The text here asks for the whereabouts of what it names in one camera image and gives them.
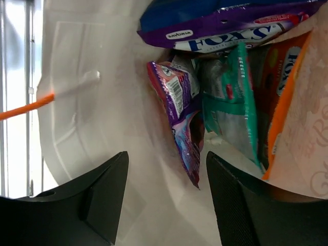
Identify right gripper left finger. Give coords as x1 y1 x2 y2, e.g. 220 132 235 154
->
1 151 129 245

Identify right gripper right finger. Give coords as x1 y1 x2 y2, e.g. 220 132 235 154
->
206 151 327 245

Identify aluminium front rail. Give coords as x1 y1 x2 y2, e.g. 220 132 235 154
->
1 1 43 198

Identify orange fruit candy packet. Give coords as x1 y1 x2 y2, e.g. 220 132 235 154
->
249 32 312 180

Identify pink snack packet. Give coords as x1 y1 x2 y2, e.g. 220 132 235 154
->
147 56 204 188

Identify dark blue crisps bag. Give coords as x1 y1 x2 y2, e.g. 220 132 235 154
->
140 1 325 32

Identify green snack packet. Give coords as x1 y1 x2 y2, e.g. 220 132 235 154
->
195 43 264 171

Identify white paper bag orange handles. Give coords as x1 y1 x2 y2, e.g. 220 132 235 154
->
0 0 328 246

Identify purple blue snack bar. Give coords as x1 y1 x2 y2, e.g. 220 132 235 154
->
137 7 320 53

